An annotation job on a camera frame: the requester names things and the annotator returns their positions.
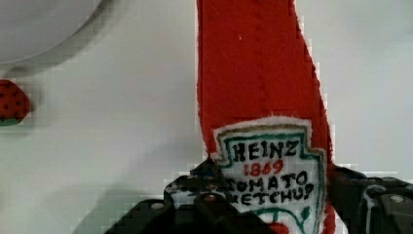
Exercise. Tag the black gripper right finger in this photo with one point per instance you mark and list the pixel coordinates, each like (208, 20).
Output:
(370, 205)

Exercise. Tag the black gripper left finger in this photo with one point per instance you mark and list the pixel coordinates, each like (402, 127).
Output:
(198, 203)

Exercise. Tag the red felt ketchup bottle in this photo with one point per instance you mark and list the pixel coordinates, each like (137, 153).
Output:
(262, 116)

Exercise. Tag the red toy strawberry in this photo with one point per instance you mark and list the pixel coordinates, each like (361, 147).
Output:
(14, 103)

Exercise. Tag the large lilac round plate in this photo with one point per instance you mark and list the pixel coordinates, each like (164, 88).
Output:
(29, 28)

